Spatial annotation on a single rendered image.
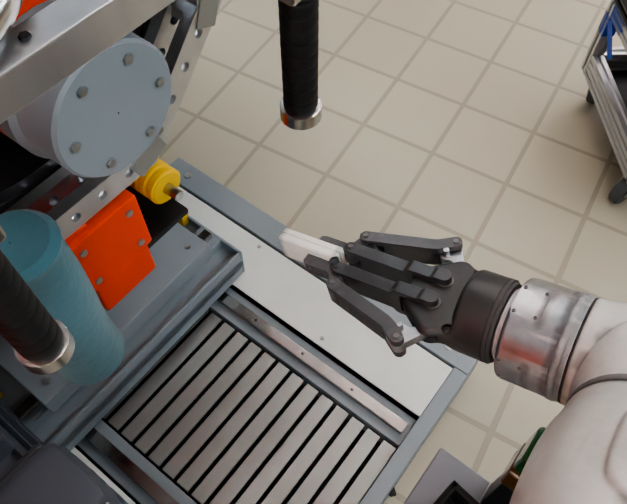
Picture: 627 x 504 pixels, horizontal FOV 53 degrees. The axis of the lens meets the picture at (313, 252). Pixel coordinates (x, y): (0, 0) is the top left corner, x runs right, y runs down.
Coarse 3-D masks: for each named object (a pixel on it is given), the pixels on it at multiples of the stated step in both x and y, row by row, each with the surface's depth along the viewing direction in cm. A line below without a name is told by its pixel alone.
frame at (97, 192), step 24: (192, 0) 76; (216, 0) 78; (168, 24) 80; (192, 24) 77; (168, 48) 82; (192, 48) 79; (192, 72) 82; (168, 120) 83; (144, 168) 84; (48, 192) 78; (72, 192) 78; (96, 192) 79; (120, 192) 83; (72, 216) 78
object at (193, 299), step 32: (192, 224) 133; (224, 256) 129; (192, 288) 125; (224, 288) 130; (160, 320) 121; (192, 320) 125; (128, 352) 118; (160, 352) 121; (0, 384) 114; (96, 384) 114; (128, 384) 118; (32, 416) 109; (64, 416) 111; (96, 416) 114
